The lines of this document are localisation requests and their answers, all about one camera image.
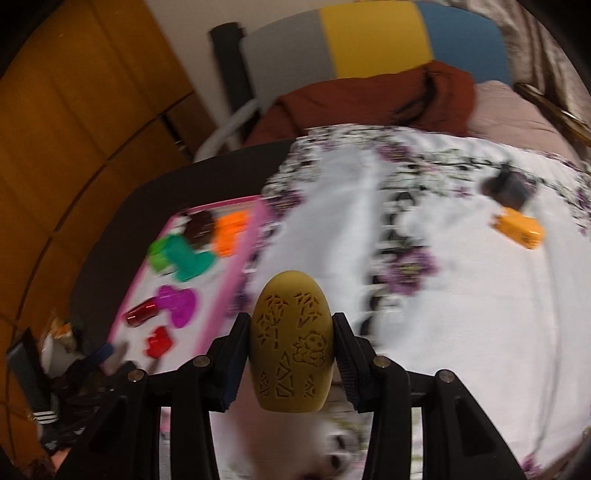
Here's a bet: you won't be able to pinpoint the black white striped item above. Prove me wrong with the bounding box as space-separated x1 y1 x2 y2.
28 406 62 444

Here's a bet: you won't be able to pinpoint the purple plastic toy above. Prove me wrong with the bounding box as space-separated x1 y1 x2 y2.
156 285 198 329

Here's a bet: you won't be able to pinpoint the beige curtain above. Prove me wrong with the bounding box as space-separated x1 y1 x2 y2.
489 0 591 148

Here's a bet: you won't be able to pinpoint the yellow carved oval case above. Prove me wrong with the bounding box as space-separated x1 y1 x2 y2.
249 271 335 413

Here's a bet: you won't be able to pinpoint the wooden wardrobe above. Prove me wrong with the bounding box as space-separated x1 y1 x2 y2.
0 0 218 462

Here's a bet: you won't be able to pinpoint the brown jacket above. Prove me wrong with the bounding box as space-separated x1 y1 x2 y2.
245 61 476 148

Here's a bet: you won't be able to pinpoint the grey yellow blue chair back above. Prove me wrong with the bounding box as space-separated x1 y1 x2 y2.
240 0 515 93

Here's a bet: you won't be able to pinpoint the black chair frame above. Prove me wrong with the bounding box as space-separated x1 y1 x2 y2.
210 24 259 139

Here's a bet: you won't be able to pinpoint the red metallic cylinder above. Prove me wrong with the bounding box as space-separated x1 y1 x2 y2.
124 298 160 328

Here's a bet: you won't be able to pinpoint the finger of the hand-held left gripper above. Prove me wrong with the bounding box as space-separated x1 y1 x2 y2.
69 344 117 376

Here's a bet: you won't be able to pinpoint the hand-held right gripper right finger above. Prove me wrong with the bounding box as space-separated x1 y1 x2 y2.
332 312 532 480

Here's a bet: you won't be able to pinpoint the snack bag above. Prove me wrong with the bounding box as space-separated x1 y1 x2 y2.
41 318 86 376

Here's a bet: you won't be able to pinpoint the teal plastic toy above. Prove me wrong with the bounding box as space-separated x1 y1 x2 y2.
165 237 217 283

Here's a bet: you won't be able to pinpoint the pink blanket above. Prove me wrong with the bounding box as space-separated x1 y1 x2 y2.
466 80 583 167

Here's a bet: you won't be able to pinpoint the yellow-orange plastic toy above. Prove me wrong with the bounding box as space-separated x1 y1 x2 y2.
490 206 546 250

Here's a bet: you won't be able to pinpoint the black jar with clear cap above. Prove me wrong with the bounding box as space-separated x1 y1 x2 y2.
480 164 532 208

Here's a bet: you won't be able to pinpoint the dark brown toy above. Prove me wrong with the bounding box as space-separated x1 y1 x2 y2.
185 210 218 250

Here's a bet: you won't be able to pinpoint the pink tray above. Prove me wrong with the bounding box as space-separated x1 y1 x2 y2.
107 195 271 372

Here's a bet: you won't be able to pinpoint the green plastic toy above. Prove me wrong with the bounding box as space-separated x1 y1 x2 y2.
148 234 183 274

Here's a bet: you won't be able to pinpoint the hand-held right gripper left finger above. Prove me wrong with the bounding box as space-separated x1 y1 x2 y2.
58 313 253 480

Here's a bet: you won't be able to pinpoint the orange cube blocks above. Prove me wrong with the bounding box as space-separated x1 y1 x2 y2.
213 210 251 258

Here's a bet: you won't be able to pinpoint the red puzzle piece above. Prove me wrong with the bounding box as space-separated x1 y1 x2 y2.
145 326 177 359

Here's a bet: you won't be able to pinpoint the white metal tube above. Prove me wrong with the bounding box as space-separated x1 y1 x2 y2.
193 98 259 162

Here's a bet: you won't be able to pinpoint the white floral embroidered tablecloth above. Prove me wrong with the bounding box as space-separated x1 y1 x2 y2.
157 124 591 480

